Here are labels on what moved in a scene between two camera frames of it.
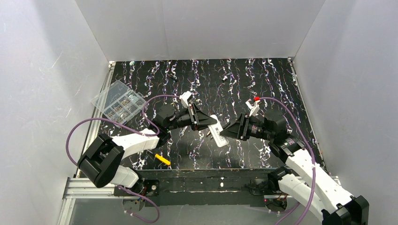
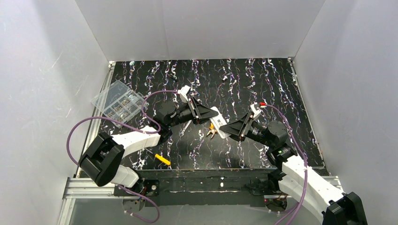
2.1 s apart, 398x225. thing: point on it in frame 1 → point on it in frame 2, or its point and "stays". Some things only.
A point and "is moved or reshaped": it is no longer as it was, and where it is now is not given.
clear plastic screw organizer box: [118, 102] stays
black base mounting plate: [204, 187] stays
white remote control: [216, 129] is moved or reshaped
